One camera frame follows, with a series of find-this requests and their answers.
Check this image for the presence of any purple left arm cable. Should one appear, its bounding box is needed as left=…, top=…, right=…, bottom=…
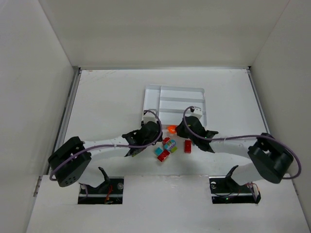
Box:
left=49, top=109, right=163, bottom=182

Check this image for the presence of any white divided sorting tray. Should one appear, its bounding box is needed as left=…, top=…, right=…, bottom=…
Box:
left=143, top=84, right=207, bottom=127

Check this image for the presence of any orange curved lego piece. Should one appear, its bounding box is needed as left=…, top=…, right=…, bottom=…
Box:
left=167, top=125, right=177, bottom=134

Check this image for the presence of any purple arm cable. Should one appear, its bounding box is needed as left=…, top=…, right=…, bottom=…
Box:
left=183, top=105, right=303, bottom=180
left=49, top=109, right=163, bottom=182

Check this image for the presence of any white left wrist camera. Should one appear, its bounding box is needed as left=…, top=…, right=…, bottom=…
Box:
left=142, top=109, right=157, bottom=124

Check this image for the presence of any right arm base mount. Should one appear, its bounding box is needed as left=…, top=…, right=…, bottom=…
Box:
left=209, top=165, right=261, bottom=204

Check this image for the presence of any red sloped lego brick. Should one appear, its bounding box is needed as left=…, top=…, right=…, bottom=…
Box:
left=162, top=137, right=170, bottom=145

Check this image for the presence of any red 2x4 lego brick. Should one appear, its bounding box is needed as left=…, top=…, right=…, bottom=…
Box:
left=157, top=150, right=170, bottom=162

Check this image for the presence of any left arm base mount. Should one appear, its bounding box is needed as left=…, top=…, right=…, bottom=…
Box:
left=78, top=167, right=124, bottom=205

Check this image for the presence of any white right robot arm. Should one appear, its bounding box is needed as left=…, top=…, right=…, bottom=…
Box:
left=175, top=116, right=294, bottom=186

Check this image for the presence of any cyan small lego brick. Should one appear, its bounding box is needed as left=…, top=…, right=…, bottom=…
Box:
left=154, top=147, right=163, bottom=156

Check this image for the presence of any colorful monster lego figure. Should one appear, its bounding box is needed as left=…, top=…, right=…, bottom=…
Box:
left=164, top=139, right=177, bottom=153

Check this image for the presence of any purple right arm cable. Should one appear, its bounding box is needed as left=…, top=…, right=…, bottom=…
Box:
left=183, top=105, right=303, bottom=180

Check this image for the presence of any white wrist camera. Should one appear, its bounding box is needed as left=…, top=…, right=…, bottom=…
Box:
left=142, top=109, right=157, bottom=124
left=190, top=106, right=203, bottom=119

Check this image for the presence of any red long lego brick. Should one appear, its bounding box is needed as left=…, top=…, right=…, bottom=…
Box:
left=184, top=140, right=192, bottom=153

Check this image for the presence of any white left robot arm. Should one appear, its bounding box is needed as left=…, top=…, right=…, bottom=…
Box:
left=48, top=121, right=163, bottom=187

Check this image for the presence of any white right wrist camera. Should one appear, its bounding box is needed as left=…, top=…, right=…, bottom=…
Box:
left=190, top=106, right=203, bottom=119

